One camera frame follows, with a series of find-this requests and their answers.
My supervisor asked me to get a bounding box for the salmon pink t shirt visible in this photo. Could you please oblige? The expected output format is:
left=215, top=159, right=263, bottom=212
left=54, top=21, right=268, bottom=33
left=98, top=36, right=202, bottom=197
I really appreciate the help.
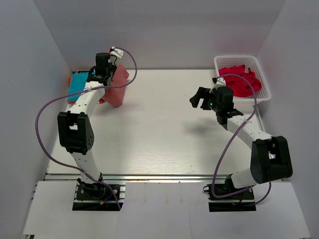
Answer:
left=102, top=48, right=130, bottom=108

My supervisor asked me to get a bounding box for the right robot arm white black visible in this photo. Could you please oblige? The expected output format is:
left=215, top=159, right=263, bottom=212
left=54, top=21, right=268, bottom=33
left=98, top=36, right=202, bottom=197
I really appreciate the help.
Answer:
left=189, top=87, right=293, bottom=199

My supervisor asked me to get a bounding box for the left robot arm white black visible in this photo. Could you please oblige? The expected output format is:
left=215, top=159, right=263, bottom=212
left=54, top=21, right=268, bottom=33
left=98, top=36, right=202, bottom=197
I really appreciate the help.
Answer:
left=57, top=49, right=123, bottom=184

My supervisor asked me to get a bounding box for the red t shirt in basket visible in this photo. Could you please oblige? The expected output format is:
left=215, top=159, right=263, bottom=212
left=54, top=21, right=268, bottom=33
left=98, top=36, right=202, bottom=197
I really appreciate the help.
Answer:
left=218, top=65, right=262, bottom=98

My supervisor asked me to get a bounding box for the folded teal t shirt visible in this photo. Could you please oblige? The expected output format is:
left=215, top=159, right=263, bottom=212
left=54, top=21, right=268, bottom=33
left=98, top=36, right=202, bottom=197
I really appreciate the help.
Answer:
left=68, top=71, right=88, bottom=94

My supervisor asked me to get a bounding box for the folded orange t shirt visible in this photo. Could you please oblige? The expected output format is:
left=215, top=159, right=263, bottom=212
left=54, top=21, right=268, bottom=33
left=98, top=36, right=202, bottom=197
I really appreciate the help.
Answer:
left=67, top=77, right=105, bottom=105

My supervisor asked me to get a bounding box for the white plastic basket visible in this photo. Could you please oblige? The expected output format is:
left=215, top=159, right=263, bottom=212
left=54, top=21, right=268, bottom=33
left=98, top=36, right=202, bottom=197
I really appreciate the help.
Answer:
left=214, top=55, right=271, bottom=103

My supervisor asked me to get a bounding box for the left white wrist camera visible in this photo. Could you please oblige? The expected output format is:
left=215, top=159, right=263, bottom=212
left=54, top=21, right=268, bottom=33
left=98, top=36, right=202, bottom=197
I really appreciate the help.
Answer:
left=109, top=46, right=124, bottom=59

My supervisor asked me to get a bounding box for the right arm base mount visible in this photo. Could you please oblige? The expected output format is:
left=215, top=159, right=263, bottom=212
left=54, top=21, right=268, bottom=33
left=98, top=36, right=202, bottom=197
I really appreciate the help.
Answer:
left=203, top=178, right=256, bottom=213

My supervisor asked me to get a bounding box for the aluminium front rail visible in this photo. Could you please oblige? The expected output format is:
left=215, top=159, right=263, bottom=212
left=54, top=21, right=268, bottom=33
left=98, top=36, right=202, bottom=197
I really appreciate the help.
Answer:
left=43, top=173, right=282, bottom=184

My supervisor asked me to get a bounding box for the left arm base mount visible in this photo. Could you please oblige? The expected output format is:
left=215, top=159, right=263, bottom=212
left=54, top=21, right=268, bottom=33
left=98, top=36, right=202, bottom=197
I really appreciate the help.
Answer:
left=72, top=178, right=125, bottom=212

